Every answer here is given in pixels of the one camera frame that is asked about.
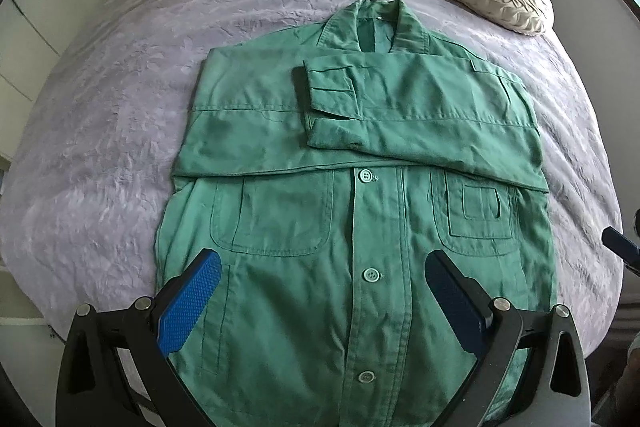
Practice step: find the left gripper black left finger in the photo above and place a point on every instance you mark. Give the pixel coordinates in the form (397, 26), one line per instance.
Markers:
(182, 300)

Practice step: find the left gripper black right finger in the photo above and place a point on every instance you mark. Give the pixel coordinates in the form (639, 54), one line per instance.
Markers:
(465, 304)

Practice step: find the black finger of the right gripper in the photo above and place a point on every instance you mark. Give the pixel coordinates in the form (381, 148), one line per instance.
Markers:
(621, 246)

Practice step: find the green work jacket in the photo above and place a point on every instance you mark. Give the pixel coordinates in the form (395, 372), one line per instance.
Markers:
(324, 163)

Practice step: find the lavender plush bed blanket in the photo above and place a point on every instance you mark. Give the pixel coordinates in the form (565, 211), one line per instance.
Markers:
(90, 178)

